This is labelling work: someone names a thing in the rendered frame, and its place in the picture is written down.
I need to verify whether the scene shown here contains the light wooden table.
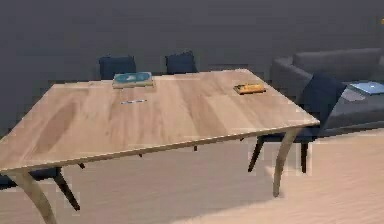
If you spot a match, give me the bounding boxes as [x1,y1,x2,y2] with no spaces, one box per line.
[0,68,321,224]

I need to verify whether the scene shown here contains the grey flat cushion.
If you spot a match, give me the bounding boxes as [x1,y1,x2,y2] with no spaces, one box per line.
[341,87,367,103]

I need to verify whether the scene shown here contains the grey sofa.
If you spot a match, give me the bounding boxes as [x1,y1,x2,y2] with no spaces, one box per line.
[269,47,384,138]

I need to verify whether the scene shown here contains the teal book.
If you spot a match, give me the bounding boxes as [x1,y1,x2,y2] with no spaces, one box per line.
[111,71,155,89]

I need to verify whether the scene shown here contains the dark blue chair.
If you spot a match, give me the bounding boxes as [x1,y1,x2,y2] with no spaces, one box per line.
[98,55,137,81]
[165,50,198,75]
[0,162,86,212]
[247,72,348,174]

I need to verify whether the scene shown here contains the silver pen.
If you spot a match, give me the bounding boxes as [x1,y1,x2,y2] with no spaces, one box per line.
[120,98,148,105]

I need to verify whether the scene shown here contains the orange flat book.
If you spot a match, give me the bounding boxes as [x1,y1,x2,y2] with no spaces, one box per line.
[233,83,267,96]

